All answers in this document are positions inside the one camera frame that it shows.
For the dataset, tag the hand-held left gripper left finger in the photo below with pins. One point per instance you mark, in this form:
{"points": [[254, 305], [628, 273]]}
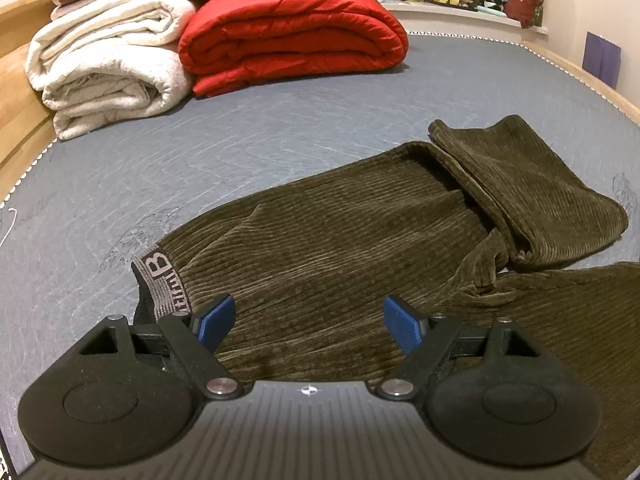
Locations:
{"points": [[217, 317]]}

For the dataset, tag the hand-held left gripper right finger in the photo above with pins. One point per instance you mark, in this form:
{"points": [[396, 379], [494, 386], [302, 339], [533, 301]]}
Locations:
{"points": [[402, 322]]}

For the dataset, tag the grey quilted mattress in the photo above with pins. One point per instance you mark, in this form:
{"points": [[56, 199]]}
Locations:
{"points": [[300, 125]]}

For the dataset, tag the white folded blanket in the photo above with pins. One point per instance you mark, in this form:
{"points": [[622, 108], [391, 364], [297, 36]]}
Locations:
{"points": [[100, 60]]}

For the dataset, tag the red folded quilt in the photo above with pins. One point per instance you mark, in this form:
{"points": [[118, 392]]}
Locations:
{"points": [[290, 30]]}

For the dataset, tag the white window ledge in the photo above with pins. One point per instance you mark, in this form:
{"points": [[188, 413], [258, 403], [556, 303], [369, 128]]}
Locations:
{"points": [[450, 17]]}

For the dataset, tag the purple box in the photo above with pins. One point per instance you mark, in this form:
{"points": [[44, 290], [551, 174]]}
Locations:
{"points": [[600, 57]]}

